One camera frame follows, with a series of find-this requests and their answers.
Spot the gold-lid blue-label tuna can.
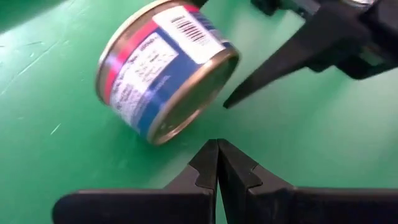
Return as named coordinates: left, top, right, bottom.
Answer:
left=95, top=0, right=241, bottom=146

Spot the green table mat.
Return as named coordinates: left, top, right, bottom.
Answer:
left=0, top=0, right=398, bottom=224

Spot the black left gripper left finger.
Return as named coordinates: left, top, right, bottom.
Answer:
left=52, top=139, right=220, bottom=224

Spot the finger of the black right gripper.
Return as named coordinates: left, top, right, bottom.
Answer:
left=190, top=0, right=312, bottom=17
left=223, top=7, right=374, bottom=110

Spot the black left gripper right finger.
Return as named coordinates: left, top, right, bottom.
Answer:
left=218, top=139, right=398, bottom=224

